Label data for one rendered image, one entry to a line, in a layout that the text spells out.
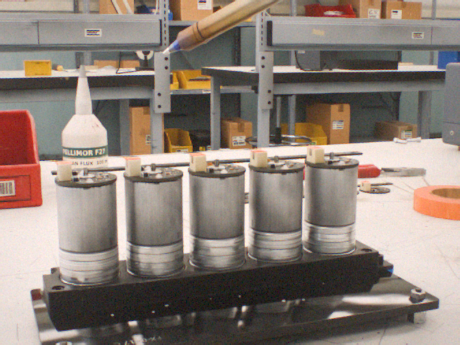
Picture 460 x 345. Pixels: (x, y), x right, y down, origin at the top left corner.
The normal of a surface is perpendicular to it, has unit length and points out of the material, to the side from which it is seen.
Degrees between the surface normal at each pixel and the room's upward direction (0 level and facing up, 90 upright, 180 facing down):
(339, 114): 90
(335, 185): 90
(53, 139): 90
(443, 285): 0
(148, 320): 0
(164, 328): 0
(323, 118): 91
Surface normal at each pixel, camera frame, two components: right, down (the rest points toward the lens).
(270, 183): -0.29, 0.18
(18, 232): 0.00, -0.98
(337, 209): 0.14, 0.18
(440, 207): -0.65, 0.14
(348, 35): 0.35, 0.17
